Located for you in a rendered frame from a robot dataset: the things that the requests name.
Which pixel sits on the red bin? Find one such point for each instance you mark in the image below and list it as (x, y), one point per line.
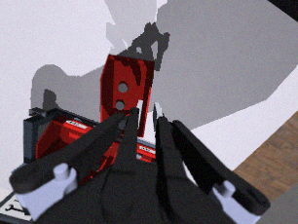
(106, 160)
(60, 132)
(134, 72)
(148, 152)

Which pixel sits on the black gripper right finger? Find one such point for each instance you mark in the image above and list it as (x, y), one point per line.
(239, 199)

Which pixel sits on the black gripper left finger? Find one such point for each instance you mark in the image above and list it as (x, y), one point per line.
(43, 182)

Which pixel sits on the grey steel disc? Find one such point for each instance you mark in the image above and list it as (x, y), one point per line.
(120, 105)
(123, 87)

